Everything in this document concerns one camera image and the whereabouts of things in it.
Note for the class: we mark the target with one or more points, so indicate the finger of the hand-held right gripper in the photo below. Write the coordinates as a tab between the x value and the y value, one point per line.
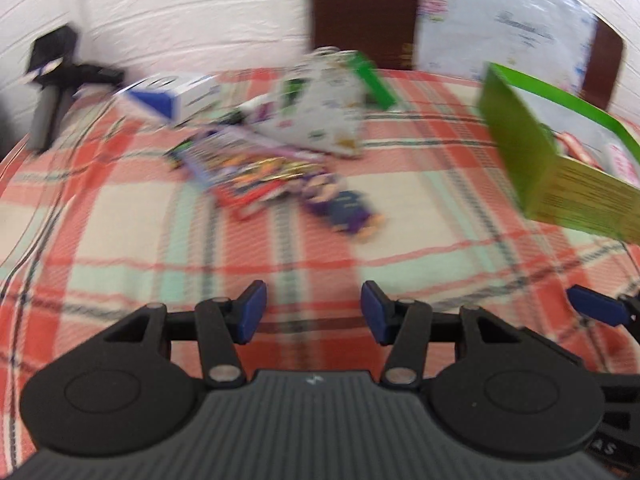
597	305

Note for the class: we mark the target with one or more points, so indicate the brown chair with floral cover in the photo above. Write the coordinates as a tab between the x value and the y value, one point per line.
362	10

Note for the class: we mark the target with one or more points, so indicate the pink and white tissue packet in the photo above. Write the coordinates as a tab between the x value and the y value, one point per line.
624	162

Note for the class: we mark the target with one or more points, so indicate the printed white cloth pouch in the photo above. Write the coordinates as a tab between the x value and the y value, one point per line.
315	110

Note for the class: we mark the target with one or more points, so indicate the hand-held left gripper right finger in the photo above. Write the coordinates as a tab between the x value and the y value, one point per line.
376	312

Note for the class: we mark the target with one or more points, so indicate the floral plastic sheet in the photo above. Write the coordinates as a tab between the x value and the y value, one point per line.
500	15

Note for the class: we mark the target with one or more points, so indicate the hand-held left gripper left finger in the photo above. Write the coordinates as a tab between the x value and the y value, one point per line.
251	310

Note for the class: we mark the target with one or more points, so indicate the blue and white carton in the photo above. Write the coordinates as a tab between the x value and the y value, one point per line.
172	95

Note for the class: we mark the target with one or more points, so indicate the green cardboard box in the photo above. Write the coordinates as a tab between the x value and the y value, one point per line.
530	160

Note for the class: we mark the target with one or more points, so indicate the pile of colourful snack packets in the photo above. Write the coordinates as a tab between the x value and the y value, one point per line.
270	180

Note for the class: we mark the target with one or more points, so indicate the small green carton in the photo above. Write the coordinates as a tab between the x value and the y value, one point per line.
375	77

